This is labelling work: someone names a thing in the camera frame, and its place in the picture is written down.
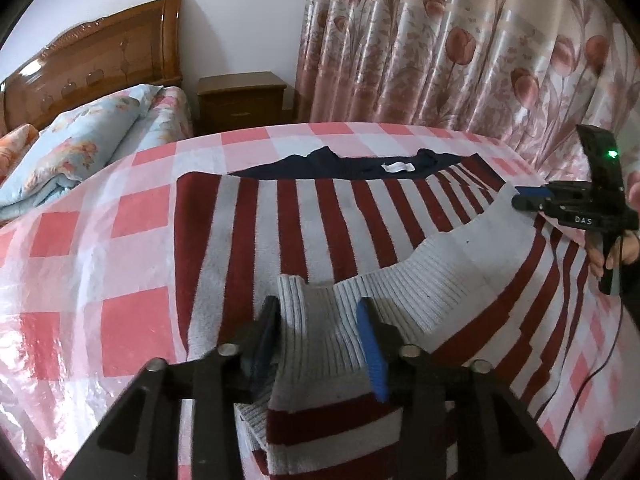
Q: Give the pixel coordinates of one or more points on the orange floral quilt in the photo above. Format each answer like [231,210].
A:
[12,147]

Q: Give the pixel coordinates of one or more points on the wooden nightstand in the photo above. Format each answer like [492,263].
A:
[240,100]

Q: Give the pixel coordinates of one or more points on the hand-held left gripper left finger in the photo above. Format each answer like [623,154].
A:
[265,335]

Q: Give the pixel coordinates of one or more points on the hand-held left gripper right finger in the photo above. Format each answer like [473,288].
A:
[372,355]

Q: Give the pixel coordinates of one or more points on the person's right hand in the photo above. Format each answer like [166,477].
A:
[630,252]

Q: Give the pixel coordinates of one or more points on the striped knit sweater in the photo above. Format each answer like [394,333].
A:
[325,220]

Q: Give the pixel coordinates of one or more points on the blue floral quilt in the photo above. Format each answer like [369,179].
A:
[75,150]

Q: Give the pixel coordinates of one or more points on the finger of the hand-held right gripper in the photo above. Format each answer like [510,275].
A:
[530,194]

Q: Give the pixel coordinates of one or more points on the large wooden headboard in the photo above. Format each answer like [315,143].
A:
[100,60]

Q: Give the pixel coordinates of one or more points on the pink checked bed blanket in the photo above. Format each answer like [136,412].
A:
[135,325]

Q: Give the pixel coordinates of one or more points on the floral tulip curtain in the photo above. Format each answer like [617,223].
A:
[425,60]

